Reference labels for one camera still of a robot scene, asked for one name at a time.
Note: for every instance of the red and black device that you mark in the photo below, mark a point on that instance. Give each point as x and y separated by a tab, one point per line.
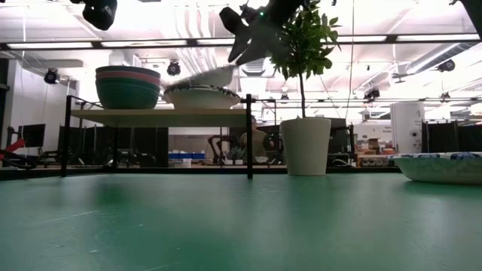
17	145

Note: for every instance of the black background robot arm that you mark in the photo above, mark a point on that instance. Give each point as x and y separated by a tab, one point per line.
214	145

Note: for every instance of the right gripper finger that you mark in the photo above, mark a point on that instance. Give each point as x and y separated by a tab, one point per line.
239	45
254	47

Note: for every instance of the blue patterned paper bowl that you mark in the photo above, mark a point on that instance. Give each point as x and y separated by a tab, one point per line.
199	87
440	171
201	101
211	77

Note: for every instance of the black monitor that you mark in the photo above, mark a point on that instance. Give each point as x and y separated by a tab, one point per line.
33	135

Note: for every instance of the white cylinder tank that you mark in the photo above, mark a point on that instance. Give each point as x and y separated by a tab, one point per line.
406	128

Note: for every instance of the green tree in white pot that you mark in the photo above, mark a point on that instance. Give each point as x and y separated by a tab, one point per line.
305	147

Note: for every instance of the silver ceiling duct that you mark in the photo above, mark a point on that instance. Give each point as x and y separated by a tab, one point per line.
440	56

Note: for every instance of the black ceiling spotlight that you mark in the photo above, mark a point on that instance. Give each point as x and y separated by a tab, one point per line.
51	76
446	66
173	68
372	93

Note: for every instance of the wooden shelf with black frame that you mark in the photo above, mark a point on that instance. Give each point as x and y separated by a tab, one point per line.
158	117

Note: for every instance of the maroon plastic bowl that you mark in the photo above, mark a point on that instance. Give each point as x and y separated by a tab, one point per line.
128	77

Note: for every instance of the small potted succulent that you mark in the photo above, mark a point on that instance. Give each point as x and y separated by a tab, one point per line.
236	154

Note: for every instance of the black partition panel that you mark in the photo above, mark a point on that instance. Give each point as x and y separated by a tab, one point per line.
440	137
150	147

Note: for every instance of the teal plastic bowl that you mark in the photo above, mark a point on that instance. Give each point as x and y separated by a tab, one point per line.
128	96

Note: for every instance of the blue storage box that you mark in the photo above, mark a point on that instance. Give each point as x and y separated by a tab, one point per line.
186	155

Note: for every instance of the black rig frame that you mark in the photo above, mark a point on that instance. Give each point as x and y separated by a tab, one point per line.
150	170

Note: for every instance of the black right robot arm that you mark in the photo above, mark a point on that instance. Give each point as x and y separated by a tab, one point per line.
475	15

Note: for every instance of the green table mat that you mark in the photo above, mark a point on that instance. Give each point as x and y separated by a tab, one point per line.
226	226

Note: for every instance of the person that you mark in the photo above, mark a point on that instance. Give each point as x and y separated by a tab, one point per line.
257	141

